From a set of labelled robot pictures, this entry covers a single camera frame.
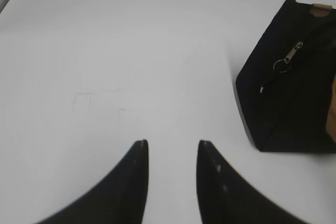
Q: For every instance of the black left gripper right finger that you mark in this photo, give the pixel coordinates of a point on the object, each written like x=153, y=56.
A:
x=226, y=197

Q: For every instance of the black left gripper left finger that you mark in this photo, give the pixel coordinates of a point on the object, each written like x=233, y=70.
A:
x=120, y=197

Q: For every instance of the black canvas tote bag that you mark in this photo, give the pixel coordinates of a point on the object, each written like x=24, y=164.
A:
x=292, y=111

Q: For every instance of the silver zipper pull with ring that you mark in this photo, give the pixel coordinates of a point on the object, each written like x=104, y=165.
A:
x=283, y=65

